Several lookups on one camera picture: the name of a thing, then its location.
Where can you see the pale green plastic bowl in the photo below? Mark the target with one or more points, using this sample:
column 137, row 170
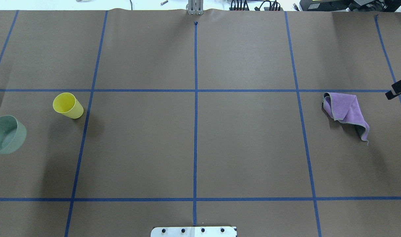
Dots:
column 12, row 134

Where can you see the purple microfibre cloth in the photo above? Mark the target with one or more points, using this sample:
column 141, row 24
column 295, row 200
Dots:
column 344, row 108

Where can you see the black equipment box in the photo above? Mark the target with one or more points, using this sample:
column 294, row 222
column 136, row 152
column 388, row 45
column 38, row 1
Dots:
column 349, row 5

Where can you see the yellow plastic cup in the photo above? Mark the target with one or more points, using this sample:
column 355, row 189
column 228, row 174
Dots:
column 67, row 105

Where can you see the brown paper table mat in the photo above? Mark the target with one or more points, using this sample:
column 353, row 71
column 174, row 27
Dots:
column 200, row 120

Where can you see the black power strip with cables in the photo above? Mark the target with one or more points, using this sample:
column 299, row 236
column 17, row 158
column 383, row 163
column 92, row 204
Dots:
column 255, row 5

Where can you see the white metal base plate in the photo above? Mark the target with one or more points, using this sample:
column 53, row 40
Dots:
column 195, row 231

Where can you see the grey metal camera post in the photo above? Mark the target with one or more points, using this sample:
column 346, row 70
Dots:
column 195, row 7

